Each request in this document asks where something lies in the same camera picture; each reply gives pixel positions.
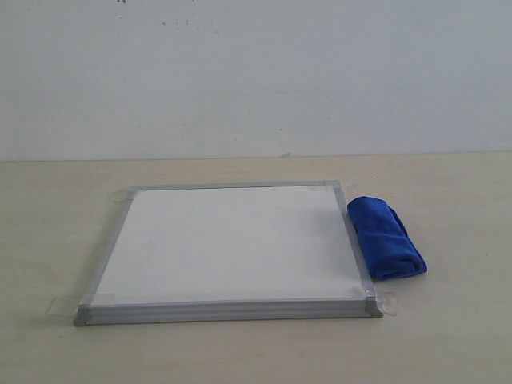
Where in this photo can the blue cloth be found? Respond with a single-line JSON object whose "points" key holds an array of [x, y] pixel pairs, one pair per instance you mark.
{"points": [[387, 248]]}

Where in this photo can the clear tape strip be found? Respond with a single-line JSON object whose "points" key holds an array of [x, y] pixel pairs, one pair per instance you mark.
{"points": [[378, 303], [70, 305], [334, 185], [123, 195]]}

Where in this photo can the white board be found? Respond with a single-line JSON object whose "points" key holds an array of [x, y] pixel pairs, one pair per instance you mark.
{"points": [[230, 252]]}

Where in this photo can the clear tape strip back left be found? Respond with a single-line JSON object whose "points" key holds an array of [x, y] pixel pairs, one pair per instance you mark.
{"points": [[123, 195]]}

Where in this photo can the clear tape strip front right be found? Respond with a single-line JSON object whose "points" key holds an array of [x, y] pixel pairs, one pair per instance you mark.
{"points": [[378, 303]]}

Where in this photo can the clear tape strip front left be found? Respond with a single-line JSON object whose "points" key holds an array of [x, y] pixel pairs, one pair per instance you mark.
{"points": [[70, 305]]}

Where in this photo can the clear tape strip back right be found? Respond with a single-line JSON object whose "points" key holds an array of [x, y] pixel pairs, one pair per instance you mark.
{"points": [[334, 185]]}

